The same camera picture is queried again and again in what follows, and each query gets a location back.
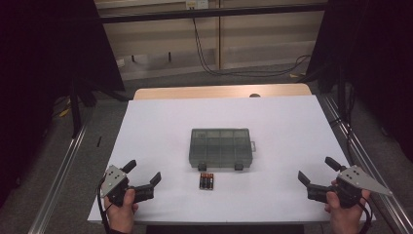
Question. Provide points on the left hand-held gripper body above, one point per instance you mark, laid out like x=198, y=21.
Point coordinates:
x=113, y=182

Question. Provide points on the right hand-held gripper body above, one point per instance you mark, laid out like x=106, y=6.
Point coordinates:
x=352, y=180

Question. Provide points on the grey plastic compartment box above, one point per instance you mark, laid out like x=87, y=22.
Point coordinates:
x=220, y=149

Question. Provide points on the person's left hand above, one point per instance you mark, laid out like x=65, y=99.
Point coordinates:
x=120, y=217

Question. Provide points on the person's right hand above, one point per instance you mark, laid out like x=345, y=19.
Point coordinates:
x=345, y=219

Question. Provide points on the small black floor item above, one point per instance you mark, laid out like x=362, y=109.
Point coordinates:
x=99, y=141

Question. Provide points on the white table sheet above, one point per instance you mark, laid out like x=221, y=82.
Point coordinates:
x=156, y=130

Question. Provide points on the black metal stand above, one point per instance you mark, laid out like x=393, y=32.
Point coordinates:
x=76, y=110

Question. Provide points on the yellow floor item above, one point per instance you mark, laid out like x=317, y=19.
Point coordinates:
x=65, y=112

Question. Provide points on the wooden table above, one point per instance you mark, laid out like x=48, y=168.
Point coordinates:
x=195, y=92

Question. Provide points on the dark round table fitting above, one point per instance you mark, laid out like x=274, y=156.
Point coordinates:
x=255, y=95

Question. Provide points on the dark curtain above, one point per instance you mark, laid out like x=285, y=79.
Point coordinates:
x=373, y=48
x=39, y=65

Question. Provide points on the black horizontal bar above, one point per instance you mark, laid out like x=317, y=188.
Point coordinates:
x=211, y=13

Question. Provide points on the aluminium rail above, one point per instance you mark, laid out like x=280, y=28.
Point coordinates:
x=58, y=182
x=367, y=156

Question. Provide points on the white wall socket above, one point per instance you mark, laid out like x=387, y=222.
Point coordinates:
x=196, y=4

